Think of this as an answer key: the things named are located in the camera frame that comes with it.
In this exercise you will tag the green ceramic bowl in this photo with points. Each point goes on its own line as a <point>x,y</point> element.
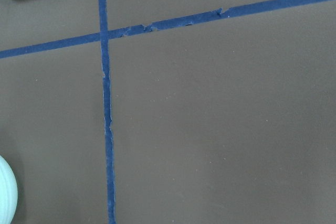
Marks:
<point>9,192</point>

